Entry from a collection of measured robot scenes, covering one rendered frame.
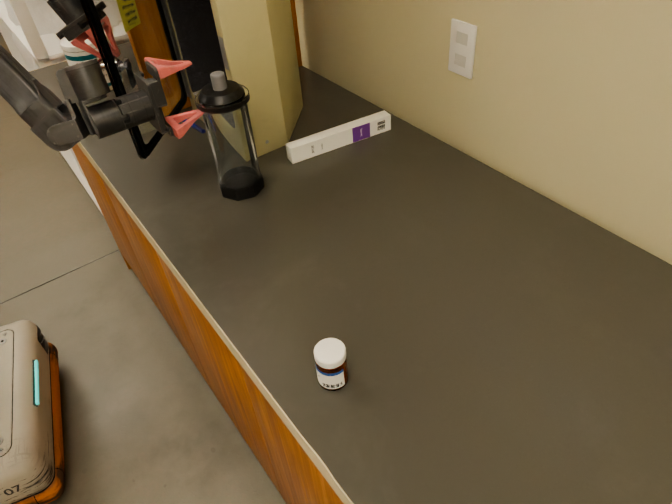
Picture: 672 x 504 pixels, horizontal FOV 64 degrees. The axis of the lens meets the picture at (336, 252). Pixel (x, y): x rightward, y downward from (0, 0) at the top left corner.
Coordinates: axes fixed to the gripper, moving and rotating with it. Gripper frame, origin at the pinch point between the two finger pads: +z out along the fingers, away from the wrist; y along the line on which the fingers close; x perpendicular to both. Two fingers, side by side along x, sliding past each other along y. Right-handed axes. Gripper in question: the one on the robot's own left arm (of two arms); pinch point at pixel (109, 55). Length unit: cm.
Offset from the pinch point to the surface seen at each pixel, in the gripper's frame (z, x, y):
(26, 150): 38, -151, 207
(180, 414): 103, 20, 62
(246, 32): 10.4, -2.3, -29.2
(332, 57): 38, -46, -28
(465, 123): 53, -6, -61
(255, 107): 25.1, -1.1, -21.2
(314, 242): 43, 31, -32
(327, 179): 44, 9, -31
